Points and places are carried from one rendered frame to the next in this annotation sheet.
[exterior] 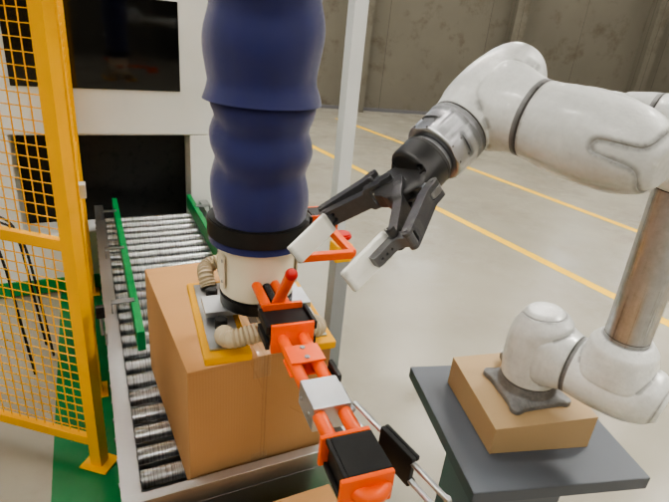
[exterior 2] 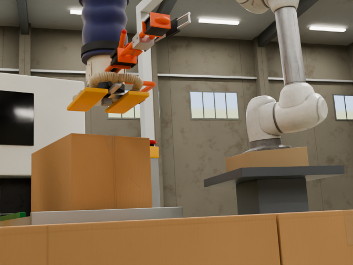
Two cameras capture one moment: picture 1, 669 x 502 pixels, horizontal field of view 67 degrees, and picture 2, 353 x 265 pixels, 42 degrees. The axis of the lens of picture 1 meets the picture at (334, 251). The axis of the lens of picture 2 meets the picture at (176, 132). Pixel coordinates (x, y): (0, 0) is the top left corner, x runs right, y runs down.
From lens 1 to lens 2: 1.58 m
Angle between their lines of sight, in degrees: 35
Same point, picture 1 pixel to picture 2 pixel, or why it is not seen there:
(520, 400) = (261, 146)
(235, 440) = (98, 192)
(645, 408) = (311, 104)
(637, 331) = (294, 72)
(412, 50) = (196, 191)
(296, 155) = (120, 11)
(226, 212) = (91, 34)
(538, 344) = (258, 108)
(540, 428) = (274, 152)
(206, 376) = (81, 138)
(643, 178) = not seen: outside the picture
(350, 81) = not seen: hidden behind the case
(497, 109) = not seen: outside the picture
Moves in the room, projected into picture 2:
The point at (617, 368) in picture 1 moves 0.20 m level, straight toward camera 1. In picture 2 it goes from (292, 91) to (277, 81)
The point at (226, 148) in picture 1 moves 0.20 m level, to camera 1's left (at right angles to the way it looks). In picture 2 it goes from (91, 9) to (46, 10)
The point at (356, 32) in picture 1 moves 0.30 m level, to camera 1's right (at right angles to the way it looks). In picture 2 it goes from (147, 121) to (173, 120)
